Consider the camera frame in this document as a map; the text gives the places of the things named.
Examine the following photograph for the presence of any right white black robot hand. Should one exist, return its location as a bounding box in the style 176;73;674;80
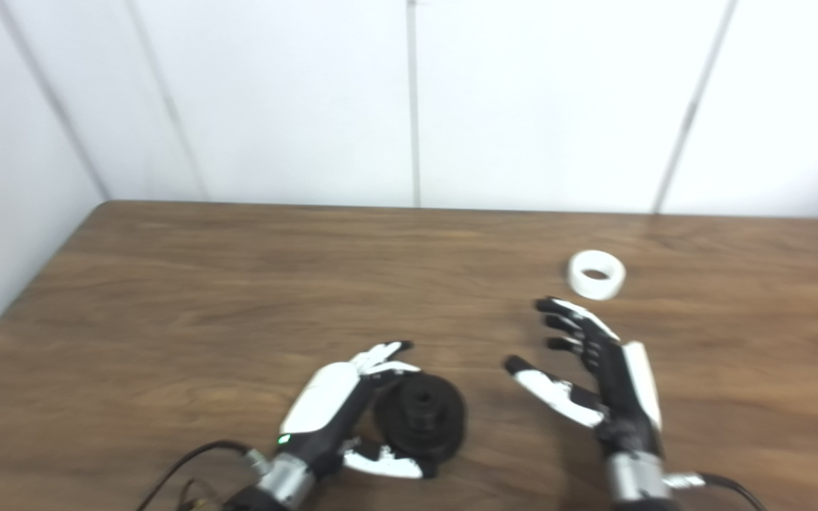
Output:
503;297;665;458

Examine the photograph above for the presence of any white toothed ring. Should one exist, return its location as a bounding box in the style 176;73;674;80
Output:
568;250;626;300

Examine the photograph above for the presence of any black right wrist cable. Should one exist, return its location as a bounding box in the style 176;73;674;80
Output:
665;471;768;511

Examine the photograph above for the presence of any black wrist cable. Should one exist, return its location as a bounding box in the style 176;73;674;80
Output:
665;471;768;511
136;440;271;511

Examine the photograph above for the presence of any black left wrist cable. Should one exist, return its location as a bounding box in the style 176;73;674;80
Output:
136;440;271;511

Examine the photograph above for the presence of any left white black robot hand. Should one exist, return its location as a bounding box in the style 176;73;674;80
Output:
278;341;427;480

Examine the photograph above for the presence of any round black stepped part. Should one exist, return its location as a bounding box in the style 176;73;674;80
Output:
373;374;468;469

